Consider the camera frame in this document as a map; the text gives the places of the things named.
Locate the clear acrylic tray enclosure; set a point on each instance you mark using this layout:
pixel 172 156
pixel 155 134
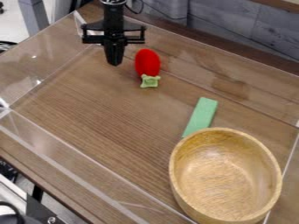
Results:
pixel 90 136

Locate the black metal bracket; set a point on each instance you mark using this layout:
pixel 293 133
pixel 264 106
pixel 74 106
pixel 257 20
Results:
pixel 37 214

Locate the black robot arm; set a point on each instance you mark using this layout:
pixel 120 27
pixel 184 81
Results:
pixel 113 18

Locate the red plush strawberry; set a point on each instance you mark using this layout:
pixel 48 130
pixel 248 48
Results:
pixel 147 67

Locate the wooden bowl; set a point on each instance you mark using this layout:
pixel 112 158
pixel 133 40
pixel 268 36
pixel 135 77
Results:
pixel 225 177

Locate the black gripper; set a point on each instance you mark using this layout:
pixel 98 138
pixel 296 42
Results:
pixel 94 34

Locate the grey table leg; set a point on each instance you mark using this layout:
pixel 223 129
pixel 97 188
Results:
pixel 33 15

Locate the green rectangular block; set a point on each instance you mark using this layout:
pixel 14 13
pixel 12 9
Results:
pixel 201 116

